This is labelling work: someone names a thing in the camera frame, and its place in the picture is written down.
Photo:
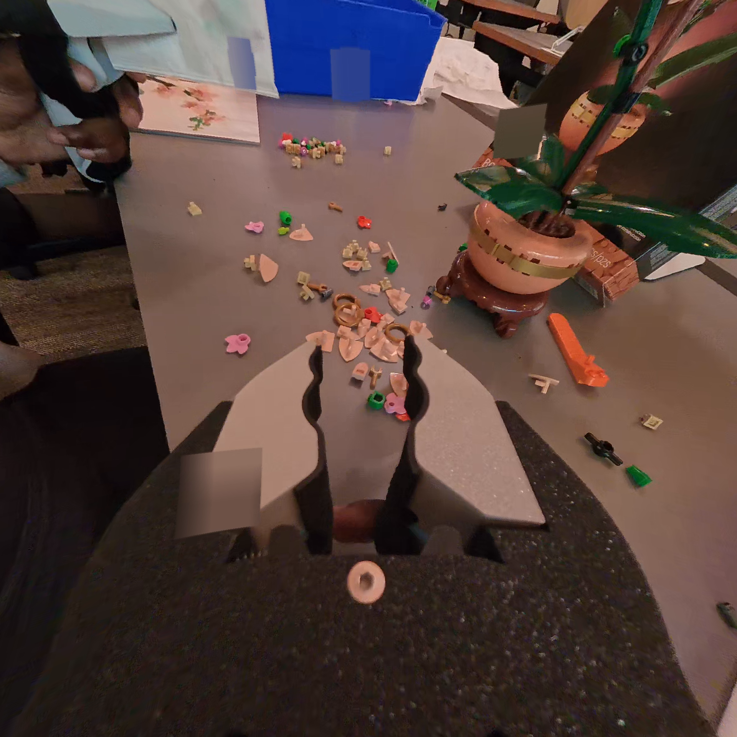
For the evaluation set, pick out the grey gold pin brick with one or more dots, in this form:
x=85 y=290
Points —
x=440 y=295

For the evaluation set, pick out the white paper bag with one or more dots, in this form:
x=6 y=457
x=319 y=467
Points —
x=173 y=57

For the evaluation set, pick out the crumpled white paper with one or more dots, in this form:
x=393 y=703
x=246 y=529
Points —
x=460 y=69

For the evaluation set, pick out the grey desk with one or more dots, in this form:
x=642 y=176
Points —
x=230 y=184

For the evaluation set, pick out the green slope brick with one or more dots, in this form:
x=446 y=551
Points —
x=638 y=476

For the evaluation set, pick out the pile of peach petals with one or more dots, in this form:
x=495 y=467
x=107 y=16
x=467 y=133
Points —
x=351 y=348

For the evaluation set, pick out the toy brick potted plant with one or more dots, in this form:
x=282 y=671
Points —
x=518 y=253

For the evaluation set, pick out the heap of mixed small bricks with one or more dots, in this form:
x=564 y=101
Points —
x=311 y=148

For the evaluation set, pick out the peach boat brick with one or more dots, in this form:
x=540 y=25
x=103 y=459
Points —
x=356 y=265
x=369 y=289

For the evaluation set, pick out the black axle brick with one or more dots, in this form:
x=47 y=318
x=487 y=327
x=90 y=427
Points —
x=601 y=448

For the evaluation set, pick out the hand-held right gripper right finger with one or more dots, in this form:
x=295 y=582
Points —
x=460 y=437

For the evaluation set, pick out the brown forked brick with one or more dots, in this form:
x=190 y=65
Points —
x=376 y=377

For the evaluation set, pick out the green square brick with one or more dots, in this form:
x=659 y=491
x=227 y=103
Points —
x=370 y=405

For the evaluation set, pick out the cluster of tan square bricks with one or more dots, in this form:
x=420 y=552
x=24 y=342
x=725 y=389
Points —
x=354 y=250

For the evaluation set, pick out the person's left hand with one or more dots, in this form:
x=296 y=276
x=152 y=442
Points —
x=86 y=141

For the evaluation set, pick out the brown wooden table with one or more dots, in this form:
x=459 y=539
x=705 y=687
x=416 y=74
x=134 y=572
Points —
x=518 y=37

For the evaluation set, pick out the dark toy set box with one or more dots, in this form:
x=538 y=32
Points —
x=708 y=161

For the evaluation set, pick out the person's legs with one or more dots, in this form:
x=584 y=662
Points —
x=69 y=518

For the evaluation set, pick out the orange brick separator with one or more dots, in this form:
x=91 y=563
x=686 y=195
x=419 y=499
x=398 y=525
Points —
x=567 y=345

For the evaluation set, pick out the tan bracket brick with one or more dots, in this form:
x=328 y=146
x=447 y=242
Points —
x=544 y=380

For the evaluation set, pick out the flower instruction booklet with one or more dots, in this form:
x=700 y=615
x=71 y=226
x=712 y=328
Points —
x=190 y=109

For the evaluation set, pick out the tan square brick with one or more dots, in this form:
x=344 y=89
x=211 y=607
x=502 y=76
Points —
x=650 y=422

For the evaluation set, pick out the tan stick brick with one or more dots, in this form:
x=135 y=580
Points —
x=391 y=252

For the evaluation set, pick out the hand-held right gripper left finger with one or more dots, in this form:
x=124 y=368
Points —
x=270 y=414

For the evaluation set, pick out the blue plastic bin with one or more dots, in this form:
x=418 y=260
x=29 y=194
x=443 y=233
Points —
x=311 y=34

